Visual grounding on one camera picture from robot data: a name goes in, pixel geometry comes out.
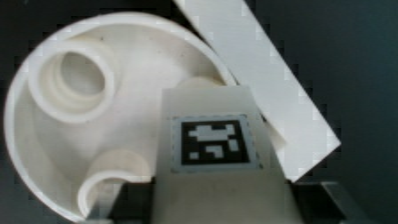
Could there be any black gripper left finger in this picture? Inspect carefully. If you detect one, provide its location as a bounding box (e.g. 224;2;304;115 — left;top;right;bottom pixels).
87;176;156;224

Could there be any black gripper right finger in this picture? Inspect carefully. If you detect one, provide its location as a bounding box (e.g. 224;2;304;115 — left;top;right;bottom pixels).
291;181;368;224

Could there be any white stool leg block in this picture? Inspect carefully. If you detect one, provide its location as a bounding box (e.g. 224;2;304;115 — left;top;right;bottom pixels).
151;86;302;224

